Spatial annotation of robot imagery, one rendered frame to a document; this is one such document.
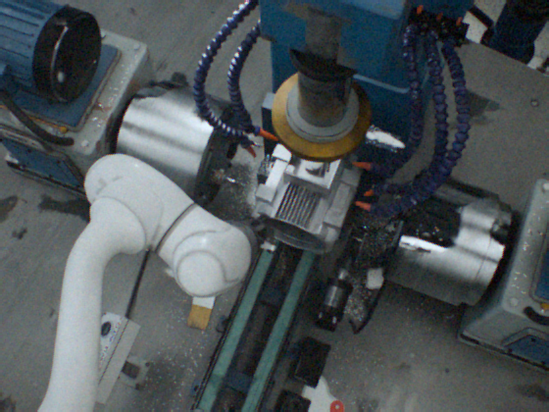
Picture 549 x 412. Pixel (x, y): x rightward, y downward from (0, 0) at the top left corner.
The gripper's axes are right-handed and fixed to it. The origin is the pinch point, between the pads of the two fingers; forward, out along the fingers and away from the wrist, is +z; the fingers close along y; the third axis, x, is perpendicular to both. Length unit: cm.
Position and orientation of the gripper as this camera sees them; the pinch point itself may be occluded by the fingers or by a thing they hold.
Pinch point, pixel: (259, 225)
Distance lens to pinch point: 139.0
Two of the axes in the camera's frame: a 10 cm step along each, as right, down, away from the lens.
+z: 2.0, -1.4, 9.7
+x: -3.1, 9.3, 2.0
